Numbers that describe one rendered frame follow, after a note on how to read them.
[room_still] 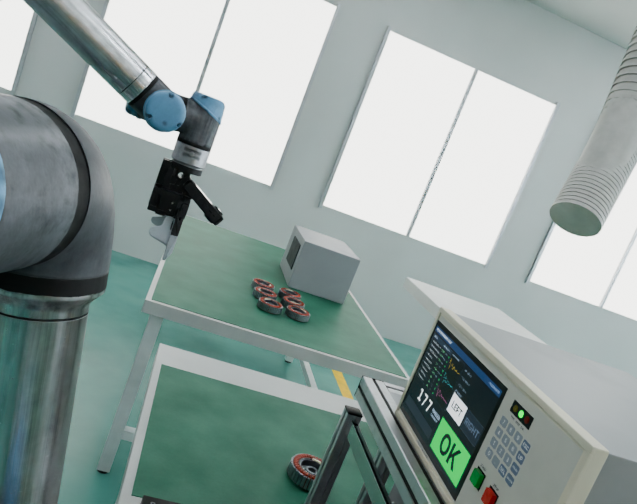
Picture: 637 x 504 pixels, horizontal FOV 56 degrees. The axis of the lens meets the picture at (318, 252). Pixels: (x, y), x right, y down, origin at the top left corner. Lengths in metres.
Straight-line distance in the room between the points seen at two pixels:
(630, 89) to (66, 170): 1.97
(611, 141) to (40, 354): 1.86
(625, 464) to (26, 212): 0.60
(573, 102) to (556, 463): 5.60
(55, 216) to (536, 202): 5.85
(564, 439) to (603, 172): 1.42
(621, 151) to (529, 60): 3.95
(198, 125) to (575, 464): 0.95
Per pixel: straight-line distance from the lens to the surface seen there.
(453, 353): 0.96
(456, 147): 5.73
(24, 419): 0.52
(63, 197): 0.41
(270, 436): 1.65
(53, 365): 0.51
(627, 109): 2.18
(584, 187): 2.01
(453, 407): 0.92
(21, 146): 0.38
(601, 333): 6.90
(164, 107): 1.15
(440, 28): 5.68
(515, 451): 0.78
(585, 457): 0.69
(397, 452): 0.99
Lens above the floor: 1.50
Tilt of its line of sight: 10 degrees down
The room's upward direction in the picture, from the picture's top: 21 degrees clockwise
